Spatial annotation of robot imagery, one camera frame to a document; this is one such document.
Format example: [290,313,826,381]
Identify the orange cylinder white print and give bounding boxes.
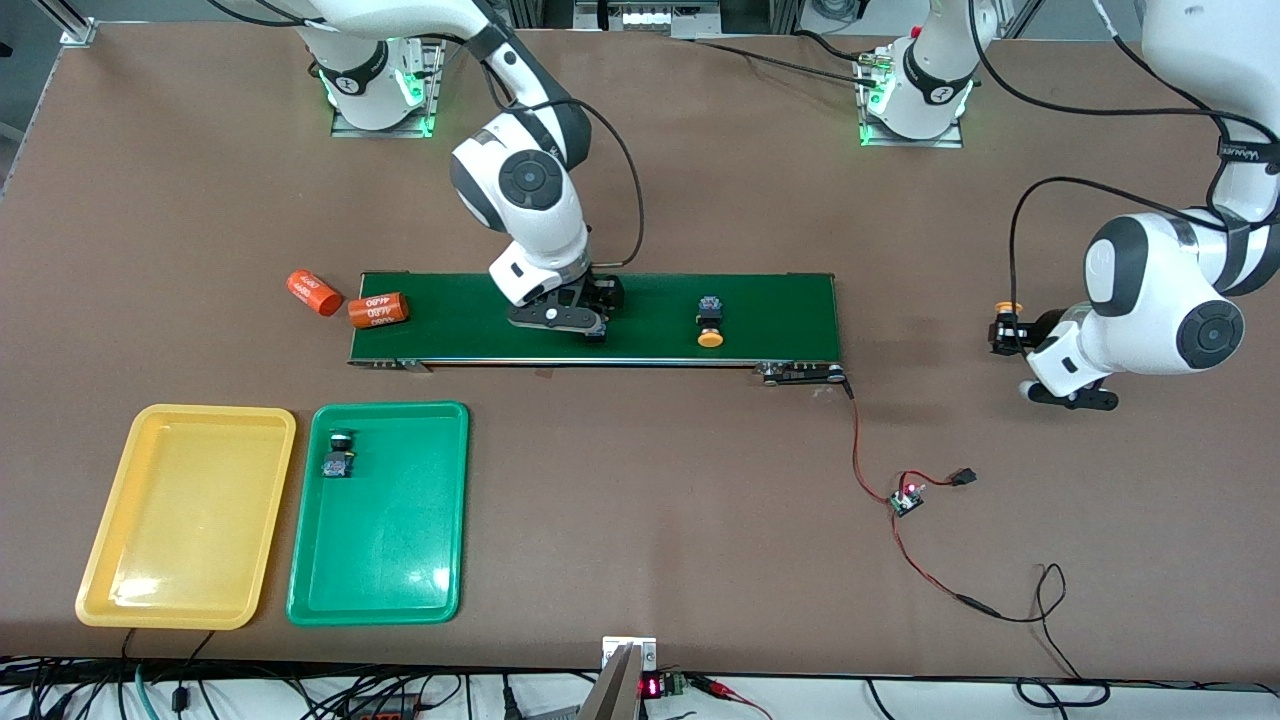
[286,270,345,319]
[347,291,413,330]

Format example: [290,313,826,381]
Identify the green belt conveyor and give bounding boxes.
[347,271,853,391]

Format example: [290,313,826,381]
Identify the lit control box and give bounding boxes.
[575,0,721,33]

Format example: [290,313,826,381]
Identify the green plastic tray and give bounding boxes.
[286,401,471,627]

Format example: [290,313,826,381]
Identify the red clip lead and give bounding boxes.
[690,675,771,720]

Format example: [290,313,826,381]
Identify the red black power strip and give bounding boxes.
[345,695,421,720]

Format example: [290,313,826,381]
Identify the yellow plastic tray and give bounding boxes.
[75,404,298,631]

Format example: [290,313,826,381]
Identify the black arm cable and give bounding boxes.
[1008,176,1226,313]
[555,95,646,271]

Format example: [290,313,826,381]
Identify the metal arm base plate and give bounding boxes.
[330,40,446,139]
[858,55,964,149]

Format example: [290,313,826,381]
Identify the thin black looped cable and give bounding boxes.
[960,563,1111,709]

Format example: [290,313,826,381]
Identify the black cable across table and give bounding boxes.
[690,28,886,89]

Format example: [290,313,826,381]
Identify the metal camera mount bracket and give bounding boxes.
[578,637,658,720]

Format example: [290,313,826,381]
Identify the aluminium corner post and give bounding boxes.
[58,0,98,47]

